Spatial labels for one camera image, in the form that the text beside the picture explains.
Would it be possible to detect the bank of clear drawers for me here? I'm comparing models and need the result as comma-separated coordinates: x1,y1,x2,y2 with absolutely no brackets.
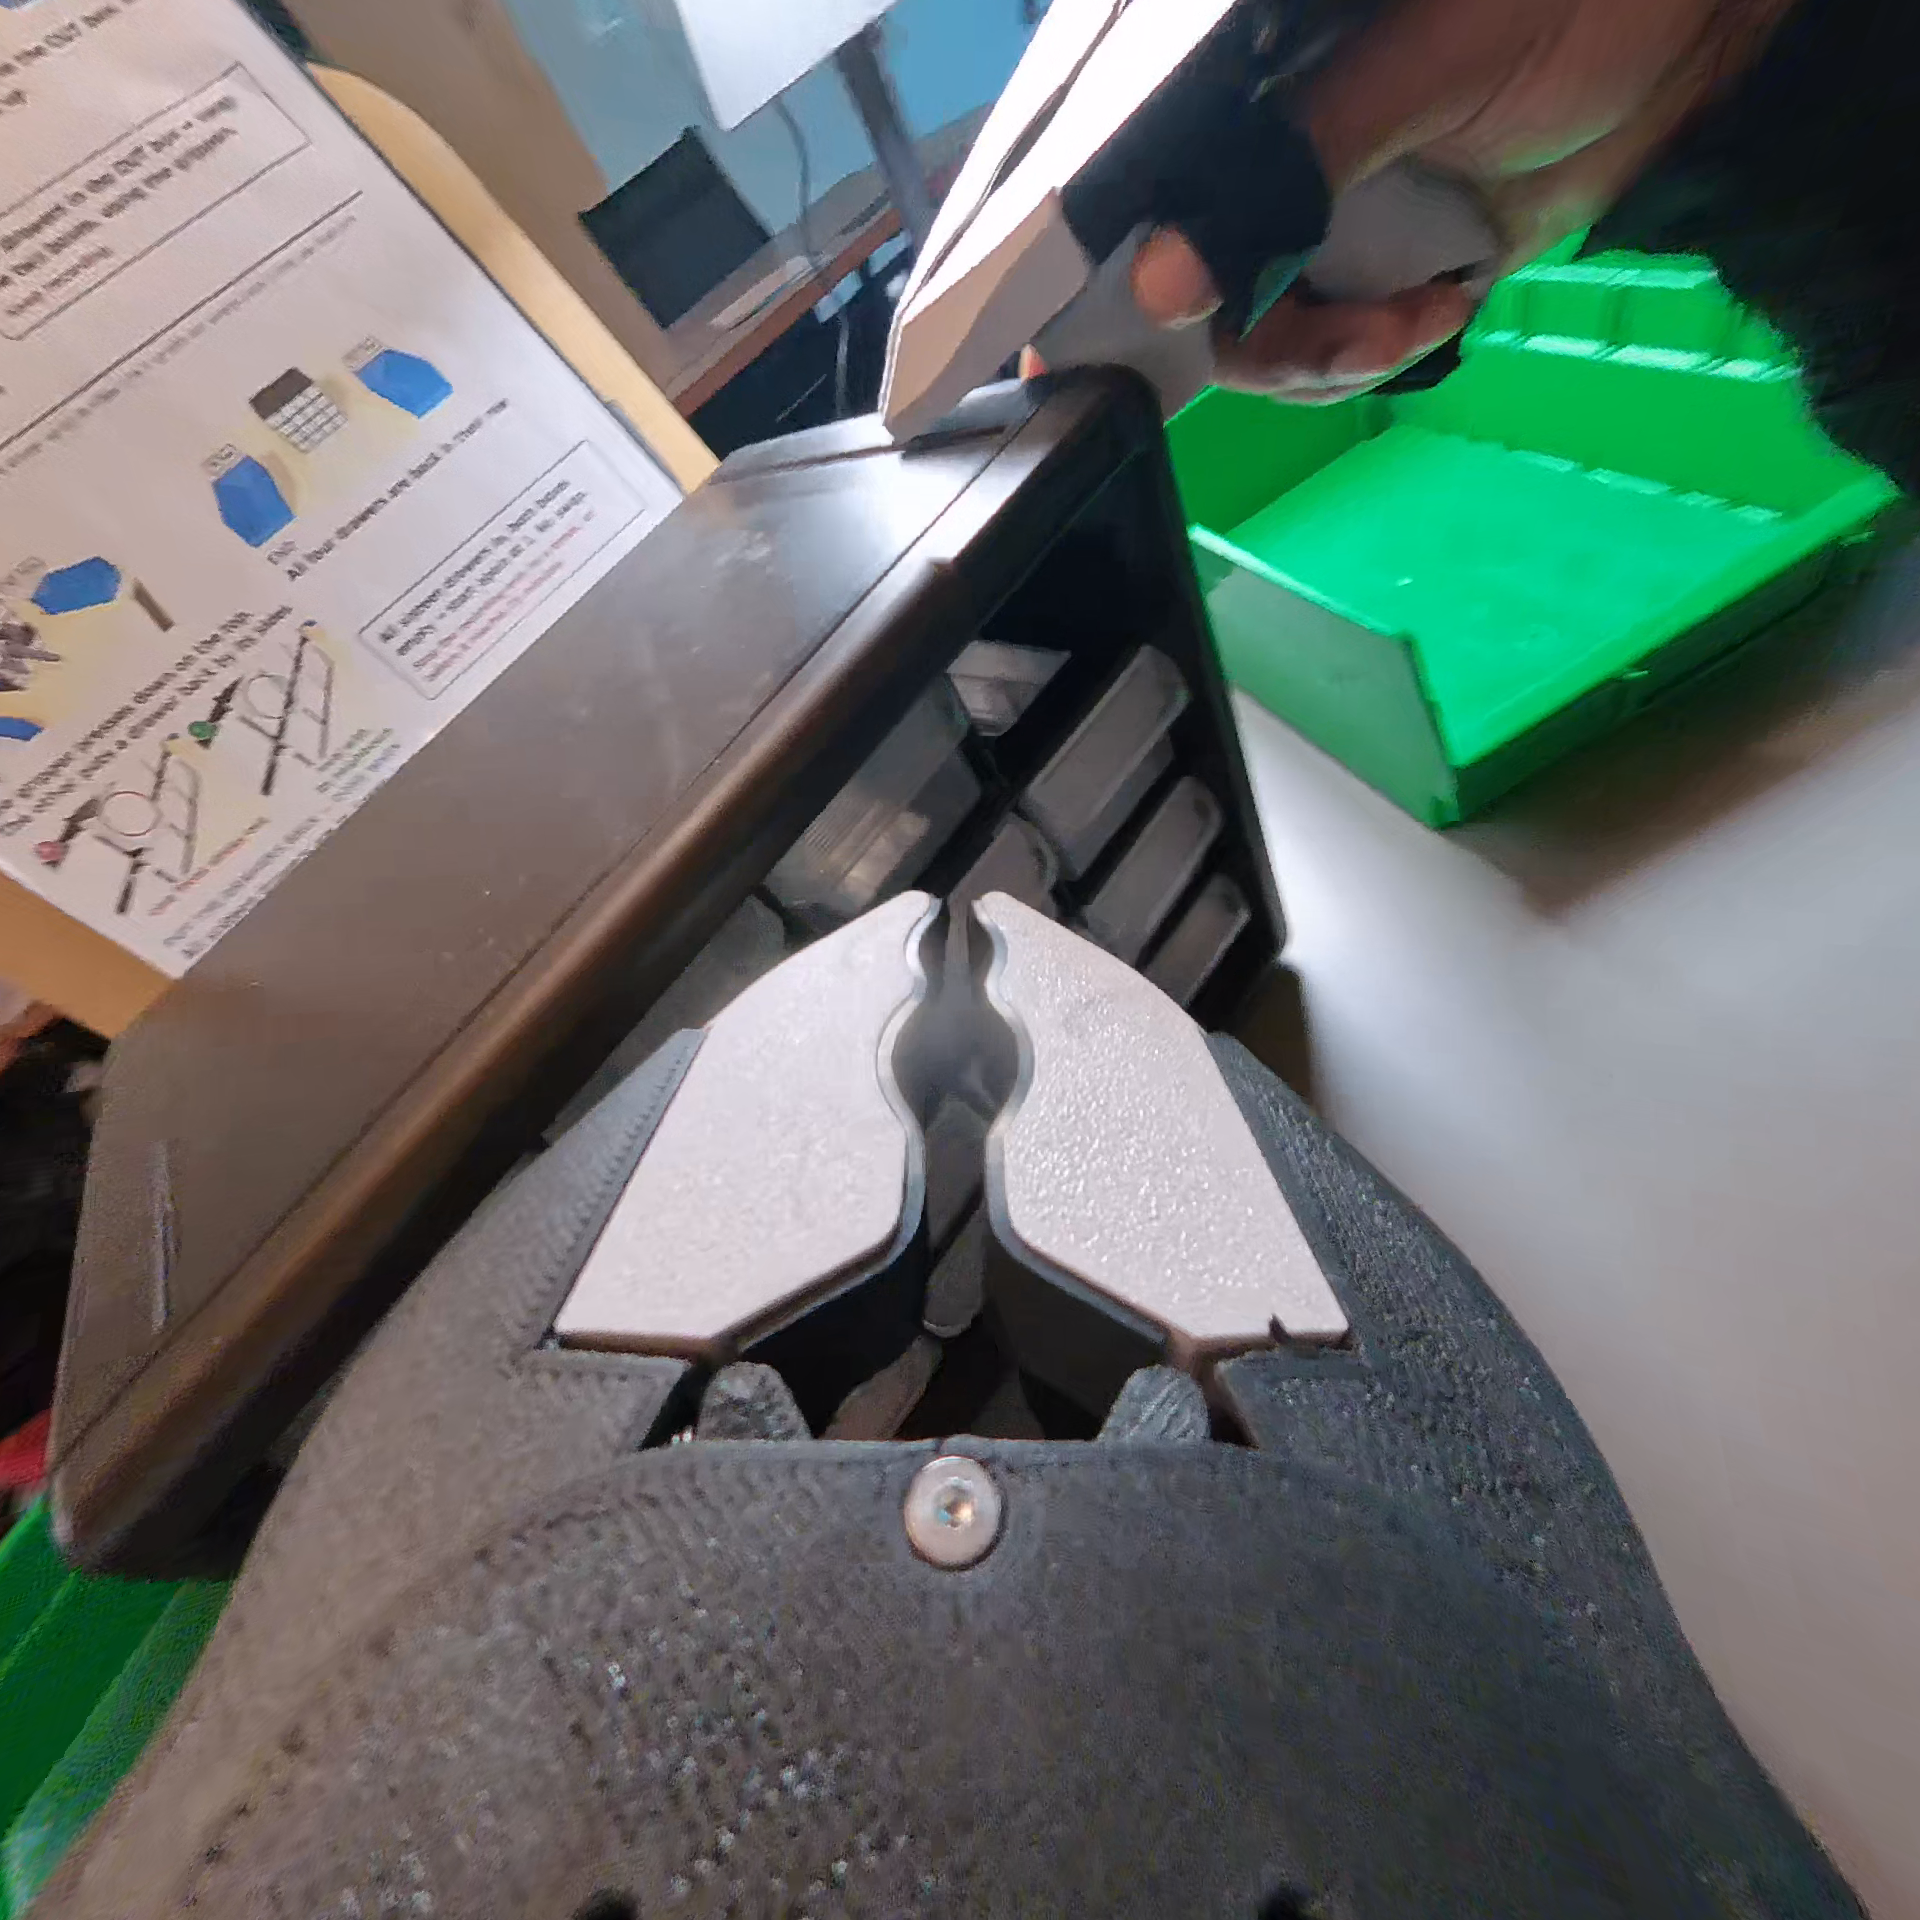
948,638,1256,1011

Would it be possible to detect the green storage bin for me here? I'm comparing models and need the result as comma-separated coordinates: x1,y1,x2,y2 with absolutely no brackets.
0,1492,233,1920
1168,223,1907,830

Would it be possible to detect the person's right forearm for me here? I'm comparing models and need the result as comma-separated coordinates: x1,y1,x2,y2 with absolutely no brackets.
1574,0,1920,504

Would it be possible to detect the black screen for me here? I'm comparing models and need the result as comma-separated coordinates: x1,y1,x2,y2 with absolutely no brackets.
577,127,776,328

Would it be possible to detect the instruction sheet on wooden board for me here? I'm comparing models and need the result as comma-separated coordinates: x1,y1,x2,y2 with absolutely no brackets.
0,60,723,1037

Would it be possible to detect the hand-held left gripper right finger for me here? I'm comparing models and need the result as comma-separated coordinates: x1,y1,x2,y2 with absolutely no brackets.
968,891,1355,1373

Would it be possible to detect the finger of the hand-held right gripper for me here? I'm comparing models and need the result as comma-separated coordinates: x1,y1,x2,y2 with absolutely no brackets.
881,198,1226,443
897,0,1250,344

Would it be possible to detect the person's right hand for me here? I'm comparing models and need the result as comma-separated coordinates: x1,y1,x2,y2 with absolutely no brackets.
1131,0,1788,406

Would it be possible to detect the printed instruction sheet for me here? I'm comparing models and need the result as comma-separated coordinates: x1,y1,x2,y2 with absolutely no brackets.
0,0,683,976

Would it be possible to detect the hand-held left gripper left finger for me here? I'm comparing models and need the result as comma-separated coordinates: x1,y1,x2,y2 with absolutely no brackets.
550,891,950,1365

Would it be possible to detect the grey desk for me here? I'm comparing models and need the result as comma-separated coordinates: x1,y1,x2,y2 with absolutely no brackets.
1224,502,1920,1920

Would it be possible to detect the black drawer cabinet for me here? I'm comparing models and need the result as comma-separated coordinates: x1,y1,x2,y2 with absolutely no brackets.
45,368,1290,1568

